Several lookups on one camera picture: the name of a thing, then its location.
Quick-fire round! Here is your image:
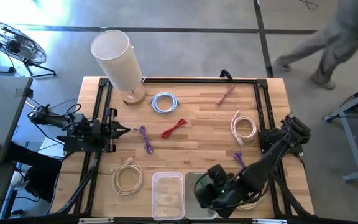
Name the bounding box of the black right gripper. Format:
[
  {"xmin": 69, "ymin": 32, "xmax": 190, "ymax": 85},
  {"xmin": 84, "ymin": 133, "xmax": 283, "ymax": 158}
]
[{"xmin": 196, "ymin": 164, "xmax": 239, "ymax": 219}]

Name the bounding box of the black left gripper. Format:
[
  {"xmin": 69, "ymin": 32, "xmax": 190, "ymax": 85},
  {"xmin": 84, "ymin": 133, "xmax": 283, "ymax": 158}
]
[{"xmin": 87, "ymin": 107, "xmax": 132, "ymax": 154}]

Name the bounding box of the purple cable bundle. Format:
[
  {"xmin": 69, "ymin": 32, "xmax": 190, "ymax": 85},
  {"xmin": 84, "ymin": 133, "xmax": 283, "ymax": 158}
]
[
  {"xmin": 132, "ymin": 125, "xmax": 154, "ymax": 154},
  {"xmin": 233, "ymin": 151, "xmax": 247, "ymax": 169}
]

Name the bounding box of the white USB cable coil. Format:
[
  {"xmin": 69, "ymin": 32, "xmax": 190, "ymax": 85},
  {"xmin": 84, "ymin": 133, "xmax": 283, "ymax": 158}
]
[
  {"xmin": 236, "ymin": 200, "xmax": 260, "ymax": 212},
  {"xmin": 230, "ymin": 108, "xmax": 258, "ymax": 146}
]

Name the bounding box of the light blue cable coil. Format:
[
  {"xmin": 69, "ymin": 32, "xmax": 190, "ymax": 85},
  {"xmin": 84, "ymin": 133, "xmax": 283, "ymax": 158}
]
[{"xmin": 149, "ymin": 91, "xmax": 181, "ymax": 114}]

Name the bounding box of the beige braided cable coil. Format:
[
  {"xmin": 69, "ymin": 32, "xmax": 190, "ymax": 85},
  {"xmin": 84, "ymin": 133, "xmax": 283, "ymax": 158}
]
[{"xmin": 110, "ymin": 157, "xmax": 144, "ymax": 197}]

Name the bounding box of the red cable bundle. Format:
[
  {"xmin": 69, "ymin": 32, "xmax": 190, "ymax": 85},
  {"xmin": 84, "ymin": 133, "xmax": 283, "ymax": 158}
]
[{"xmin": 160, "ymin": 118, "xmax": 188, "ymax": 139}]

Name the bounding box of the pink cable bundle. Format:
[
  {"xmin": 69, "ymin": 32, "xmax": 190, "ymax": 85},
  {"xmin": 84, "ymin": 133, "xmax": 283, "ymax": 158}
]
[{"xmin": 215, "ymin": 84, "xmax": 236, "ymax": 105}]

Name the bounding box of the clear plastic bin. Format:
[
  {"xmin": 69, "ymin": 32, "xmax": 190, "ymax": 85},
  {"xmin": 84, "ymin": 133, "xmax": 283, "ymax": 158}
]
[
  {"xmin": 151, "ymin": 171, "xmax": 185, "ymax": 222},
  {"xmin": 183, "ymin": 171, "xmax": 219, "ymax": 220}
]

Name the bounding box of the white label strip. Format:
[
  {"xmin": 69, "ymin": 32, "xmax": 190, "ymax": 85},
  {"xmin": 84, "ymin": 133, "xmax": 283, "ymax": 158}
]
[
  {"xmin": 252, "ymin": 218, "xmax": 288, "ymax": 224},
  {"xmin": 78, "ymin": 217, "xmax": 115, "ymax": 224}
]

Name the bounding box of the white shade lamp wooden base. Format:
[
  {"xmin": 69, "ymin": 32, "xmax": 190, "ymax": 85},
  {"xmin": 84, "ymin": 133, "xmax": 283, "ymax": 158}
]
[{"xmin": 90, "ymin": 29, "xmax": 147, "ymax": 106}]

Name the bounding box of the black bag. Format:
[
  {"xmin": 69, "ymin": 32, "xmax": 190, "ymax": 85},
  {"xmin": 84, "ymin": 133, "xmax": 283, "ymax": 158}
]
[{"xmin": 7, "ymin": 141, "xmax": 63, "ymax": 203}]

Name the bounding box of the black hook clamp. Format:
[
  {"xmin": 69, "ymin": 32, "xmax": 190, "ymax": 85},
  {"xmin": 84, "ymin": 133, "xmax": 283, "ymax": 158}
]
[{"xmin": 219, "ymin": 68, "xmax": 234, "ymax": 82}]

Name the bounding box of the black floor fan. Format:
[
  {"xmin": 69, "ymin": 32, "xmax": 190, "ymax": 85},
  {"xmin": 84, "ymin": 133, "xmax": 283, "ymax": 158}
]
[{"xmin": 0, "ymin": 21, "xmax": 57, "ymax": 78}]

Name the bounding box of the person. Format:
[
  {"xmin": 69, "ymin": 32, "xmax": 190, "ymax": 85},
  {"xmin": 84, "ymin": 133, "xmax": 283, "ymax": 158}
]
[{"xmin": 273, "ymin": 0, "xmax": 358, "ymax": 91}]

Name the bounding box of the black aluminium table frame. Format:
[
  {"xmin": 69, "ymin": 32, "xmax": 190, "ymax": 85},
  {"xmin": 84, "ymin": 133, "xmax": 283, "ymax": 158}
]
[{"xmin": 54, "ymin": 77, "xmax": 316, "ymax": 218}]

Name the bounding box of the grey metal table frame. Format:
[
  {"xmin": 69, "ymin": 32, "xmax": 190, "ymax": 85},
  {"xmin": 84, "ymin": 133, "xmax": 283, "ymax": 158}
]
[{"xmin": 323, "ymin": 79, "xmax": 358, "ymax": 184}]

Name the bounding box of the black floor cable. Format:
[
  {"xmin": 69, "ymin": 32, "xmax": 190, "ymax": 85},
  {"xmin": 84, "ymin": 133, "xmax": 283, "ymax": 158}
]
[{"xmin": 297, "ymin": 0, "xmax": 319, "ymax": 11}]

